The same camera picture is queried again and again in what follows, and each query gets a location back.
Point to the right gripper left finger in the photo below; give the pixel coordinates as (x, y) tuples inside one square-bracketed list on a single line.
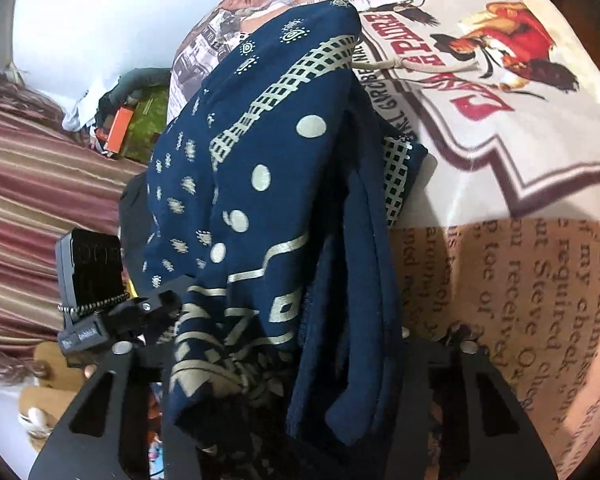
[(145, 398)]

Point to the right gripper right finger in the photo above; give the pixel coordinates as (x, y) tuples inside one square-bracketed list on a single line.
[(437, 430)]

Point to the navy patterned hooded jacket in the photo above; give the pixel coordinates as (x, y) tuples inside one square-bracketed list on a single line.
[(267, 191)]

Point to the person left hand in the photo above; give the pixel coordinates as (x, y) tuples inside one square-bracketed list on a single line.
[(89, 370)]

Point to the wooden folding lap table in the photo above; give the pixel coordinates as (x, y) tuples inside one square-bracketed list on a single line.
[(54, 392)]

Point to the black folded garment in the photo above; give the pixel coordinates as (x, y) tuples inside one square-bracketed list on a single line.
[(135, 227)]

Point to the striped red curtain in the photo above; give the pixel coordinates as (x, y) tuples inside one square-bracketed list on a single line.
[(50, 183)]

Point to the orange box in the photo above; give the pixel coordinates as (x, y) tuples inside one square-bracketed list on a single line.
[(117, 131)]

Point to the white cloth pile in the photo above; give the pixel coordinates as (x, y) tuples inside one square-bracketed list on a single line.
[(83, 112)]

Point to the green patterned storage box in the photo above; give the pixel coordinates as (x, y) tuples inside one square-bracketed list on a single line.
[(147, 123)]

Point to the printed bed blanket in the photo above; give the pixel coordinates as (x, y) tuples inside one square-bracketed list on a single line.
[(502, 228)]

